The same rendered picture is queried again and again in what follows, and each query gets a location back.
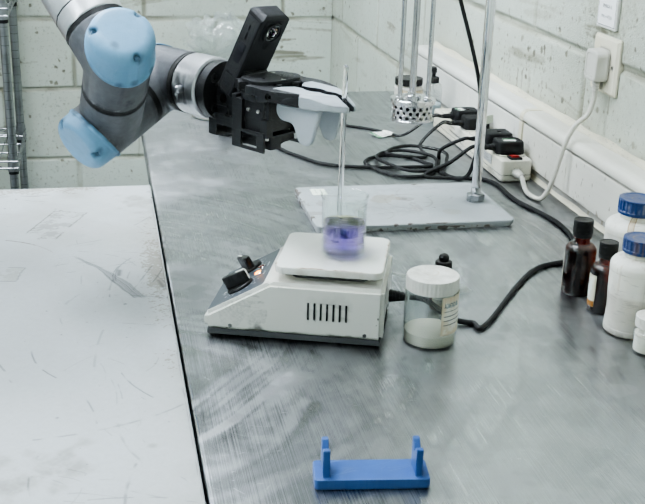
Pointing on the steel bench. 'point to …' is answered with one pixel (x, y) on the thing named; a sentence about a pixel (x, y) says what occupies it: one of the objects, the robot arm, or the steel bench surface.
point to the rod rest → (371, 471)
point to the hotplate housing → (309, 309)
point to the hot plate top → (360, 269)
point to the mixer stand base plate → (414, 207)
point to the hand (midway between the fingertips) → (342, 100)
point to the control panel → (251, 282)
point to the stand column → (482, 103)
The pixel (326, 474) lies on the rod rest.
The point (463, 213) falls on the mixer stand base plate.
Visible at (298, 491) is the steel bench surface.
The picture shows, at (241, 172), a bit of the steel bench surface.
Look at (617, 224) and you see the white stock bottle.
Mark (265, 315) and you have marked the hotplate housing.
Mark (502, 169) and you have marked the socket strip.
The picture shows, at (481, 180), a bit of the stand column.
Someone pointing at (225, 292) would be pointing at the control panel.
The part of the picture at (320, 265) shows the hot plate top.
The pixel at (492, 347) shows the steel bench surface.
